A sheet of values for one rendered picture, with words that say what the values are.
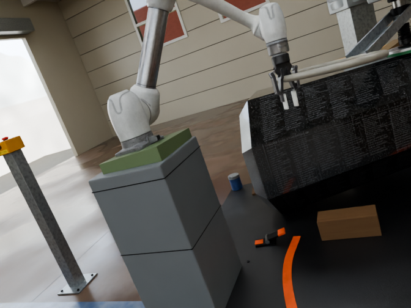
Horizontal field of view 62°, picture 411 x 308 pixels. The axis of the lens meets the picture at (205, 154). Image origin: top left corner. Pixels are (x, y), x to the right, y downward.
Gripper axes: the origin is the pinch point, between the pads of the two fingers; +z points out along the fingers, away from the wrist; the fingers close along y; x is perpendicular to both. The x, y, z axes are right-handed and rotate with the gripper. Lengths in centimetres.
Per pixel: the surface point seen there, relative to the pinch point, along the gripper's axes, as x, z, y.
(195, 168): 21, 20, -45
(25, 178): 96, 8, -135
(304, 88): 41, 1, 34
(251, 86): 646, 22, 272
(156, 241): 11, 43, -74
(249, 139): 49, 21, -4
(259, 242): 43, 82, -16
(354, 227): 7, 75, 24
